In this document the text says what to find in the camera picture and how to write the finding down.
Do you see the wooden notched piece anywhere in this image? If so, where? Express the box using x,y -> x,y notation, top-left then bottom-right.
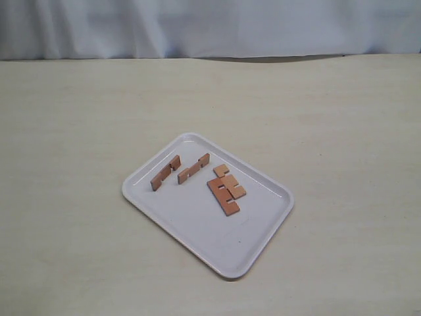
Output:
207,178 -> 240,217
151,155 -> 181,192
213,164 -> 247,199
178,153 -> 210,184

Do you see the white plastic tray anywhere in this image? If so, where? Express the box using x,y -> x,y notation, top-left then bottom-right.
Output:
122,132 -> 294,279

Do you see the white backdrop curtain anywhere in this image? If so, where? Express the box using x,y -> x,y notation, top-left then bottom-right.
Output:
1,1 -> 420,60

